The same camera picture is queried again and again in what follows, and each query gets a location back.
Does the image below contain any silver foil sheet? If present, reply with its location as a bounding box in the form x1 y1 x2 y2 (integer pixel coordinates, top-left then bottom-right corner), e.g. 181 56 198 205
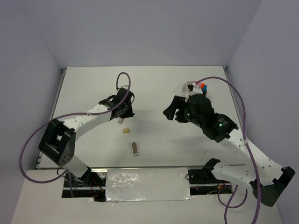
106 168 192 202

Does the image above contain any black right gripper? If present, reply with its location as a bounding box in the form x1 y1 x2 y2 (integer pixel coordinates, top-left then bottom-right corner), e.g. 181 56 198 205
162 95 203 127

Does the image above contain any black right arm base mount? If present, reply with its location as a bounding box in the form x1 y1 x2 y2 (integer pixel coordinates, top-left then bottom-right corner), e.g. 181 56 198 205
185 158 232 196

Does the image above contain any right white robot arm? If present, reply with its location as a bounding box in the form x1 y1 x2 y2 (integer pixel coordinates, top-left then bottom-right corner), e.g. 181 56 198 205
163 94 295 207

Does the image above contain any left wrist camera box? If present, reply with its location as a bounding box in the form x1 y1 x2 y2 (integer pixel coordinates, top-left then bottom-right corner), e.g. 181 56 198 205
119 85 129 91

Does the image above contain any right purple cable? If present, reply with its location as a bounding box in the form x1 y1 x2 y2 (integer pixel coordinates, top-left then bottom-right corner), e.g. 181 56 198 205
196 77 262 223

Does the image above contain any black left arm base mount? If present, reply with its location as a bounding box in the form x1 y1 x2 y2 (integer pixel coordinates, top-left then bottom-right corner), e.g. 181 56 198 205
61 169 107 202

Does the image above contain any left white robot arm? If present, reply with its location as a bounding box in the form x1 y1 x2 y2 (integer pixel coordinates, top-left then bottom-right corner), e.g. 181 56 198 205
39 87 135 186

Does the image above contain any small tan eraser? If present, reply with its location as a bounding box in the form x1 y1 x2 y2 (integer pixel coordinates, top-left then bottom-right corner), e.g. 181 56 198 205
123 128 130 133

